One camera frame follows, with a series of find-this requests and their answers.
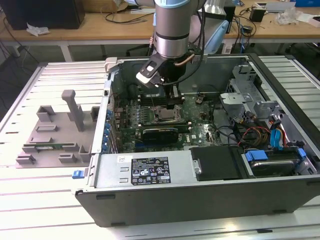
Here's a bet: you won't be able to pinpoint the thin metal locking lever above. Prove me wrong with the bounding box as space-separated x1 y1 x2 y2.
149 94 158 112

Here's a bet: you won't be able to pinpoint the metal socket cover frame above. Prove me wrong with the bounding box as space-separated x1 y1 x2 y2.
156 106 185 123

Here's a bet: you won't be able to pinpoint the CPU socket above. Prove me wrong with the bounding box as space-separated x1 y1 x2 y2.
153 104 185 123

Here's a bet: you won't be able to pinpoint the black graphics card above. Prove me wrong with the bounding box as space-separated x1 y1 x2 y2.
140 126 180 145

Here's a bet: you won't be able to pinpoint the green motherboard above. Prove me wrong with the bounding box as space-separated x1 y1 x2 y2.
112 93 226 153

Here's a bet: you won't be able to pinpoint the silver metal drive cage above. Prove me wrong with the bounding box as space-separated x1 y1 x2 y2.
219 64 283 126

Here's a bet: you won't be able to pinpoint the black upright box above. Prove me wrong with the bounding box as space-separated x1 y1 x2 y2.
223 6 237 35

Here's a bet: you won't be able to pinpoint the wooden desk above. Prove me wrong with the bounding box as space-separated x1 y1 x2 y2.
0 0 320 62

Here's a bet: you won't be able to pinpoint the brown cardboard piece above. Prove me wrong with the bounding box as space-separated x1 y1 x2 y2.
111 0 131 12

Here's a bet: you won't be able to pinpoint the black plastic bay cover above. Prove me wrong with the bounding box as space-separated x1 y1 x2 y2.
188 145 248 182

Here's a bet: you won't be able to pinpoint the small black box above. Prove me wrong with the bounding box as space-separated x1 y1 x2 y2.
249 7 266 23

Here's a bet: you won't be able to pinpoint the silver power supply box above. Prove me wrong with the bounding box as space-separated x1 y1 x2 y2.
92 149 198 189

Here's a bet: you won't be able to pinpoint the crumpled clear plastic bag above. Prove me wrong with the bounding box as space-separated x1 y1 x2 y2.
276 7 301 26

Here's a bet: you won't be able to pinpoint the open grey PC case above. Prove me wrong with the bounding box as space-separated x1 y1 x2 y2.
74 52 320 228

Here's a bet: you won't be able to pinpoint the grey plastic parts rack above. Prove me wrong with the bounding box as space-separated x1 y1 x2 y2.
14 89 101 170

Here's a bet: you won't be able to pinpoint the hard disk in blue carrier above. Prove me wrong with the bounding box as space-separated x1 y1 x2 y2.
244 147 307 179

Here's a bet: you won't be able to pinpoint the blue plastic case latch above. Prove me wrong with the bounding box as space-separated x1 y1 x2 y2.
71 169 85 180

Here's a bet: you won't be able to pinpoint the crumpled white paper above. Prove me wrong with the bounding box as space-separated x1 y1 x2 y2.
26 22 51 37

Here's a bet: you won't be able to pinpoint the green RAM stick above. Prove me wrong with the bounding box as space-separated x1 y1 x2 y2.
23 142 76 151

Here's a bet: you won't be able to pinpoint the black computer tower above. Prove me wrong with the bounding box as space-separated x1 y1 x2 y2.
1 0 86 31

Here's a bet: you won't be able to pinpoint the flat white box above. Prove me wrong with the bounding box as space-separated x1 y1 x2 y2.
297 12 320 28

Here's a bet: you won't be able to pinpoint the brown braided cable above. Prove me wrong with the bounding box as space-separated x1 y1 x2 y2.
174 53 195 68

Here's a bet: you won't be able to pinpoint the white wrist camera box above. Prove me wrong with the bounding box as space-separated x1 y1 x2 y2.
135 59 163 89

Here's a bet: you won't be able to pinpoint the yellow red power wires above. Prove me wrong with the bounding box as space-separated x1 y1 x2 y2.
238 126 272 148

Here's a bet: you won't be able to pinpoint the blue flat data cable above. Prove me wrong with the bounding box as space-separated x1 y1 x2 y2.
269 119 285 151

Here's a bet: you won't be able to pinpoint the orange data wire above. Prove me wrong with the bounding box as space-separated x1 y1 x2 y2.
279 124 288 148

